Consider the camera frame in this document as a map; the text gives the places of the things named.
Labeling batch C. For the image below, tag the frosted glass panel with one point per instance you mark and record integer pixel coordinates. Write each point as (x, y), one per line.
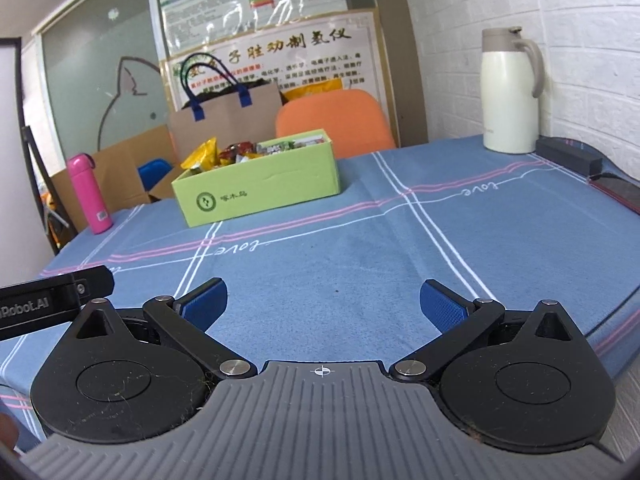
(85, 70)

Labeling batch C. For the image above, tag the yellow-bordered wall poster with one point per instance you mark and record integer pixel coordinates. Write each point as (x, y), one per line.
(320, 50)

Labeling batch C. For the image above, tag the black case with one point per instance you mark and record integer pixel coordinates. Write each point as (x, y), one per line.
(570, 155)

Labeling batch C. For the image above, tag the small green snack packet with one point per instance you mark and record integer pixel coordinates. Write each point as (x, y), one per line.
(277, 148)

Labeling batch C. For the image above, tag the blue striped tablecloth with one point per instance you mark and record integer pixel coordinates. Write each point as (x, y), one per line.
(350, 240)

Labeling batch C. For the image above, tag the black tripod stand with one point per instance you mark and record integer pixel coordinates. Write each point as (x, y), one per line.
(42, 195)

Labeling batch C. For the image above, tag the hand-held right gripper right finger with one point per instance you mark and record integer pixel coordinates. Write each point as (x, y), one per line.
(442, 307)

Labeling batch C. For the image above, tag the person's left hand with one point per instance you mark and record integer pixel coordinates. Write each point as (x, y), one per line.
(7, 432)

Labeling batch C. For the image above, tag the yellow snack packet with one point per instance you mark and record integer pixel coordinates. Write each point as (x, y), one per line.
(202, 157)

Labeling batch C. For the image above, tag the blue plastic item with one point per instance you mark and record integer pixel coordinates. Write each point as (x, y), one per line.
(155, 172)

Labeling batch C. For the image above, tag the orange chair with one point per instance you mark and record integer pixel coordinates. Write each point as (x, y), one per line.
(332, 120)

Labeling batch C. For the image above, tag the pink bottle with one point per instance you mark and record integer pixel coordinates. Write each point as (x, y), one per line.
(90, 195)

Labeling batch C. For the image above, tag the light green cardboard box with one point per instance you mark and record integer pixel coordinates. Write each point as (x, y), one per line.
(260, 185)

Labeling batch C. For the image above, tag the brown cardboard box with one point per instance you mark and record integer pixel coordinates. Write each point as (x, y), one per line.
(125, 170)

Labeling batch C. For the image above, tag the red-edged smartphone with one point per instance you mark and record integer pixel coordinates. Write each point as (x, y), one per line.
(617, 190)

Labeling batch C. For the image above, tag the white thermos jug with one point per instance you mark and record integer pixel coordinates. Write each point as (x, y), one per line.
(507, 100)

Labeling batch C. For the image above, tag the red snack packet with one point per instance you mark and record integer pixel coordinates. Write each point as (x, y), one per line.
(239, 154)

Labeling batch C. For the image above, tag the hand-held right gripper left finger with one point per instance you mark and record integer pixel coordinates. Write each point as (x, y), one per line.
(205, 304)

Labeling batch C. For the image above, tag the brown paper bag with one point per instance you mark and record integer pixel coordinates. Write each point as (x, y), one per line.
(225, 115)

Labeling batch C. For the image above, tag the white wall poster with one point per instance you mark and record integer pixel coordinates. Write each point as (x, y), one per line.
(215, 0)

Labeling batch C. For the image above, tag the white reflector panel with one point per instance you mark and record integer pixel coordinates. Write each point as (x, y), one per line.
(12, 160)

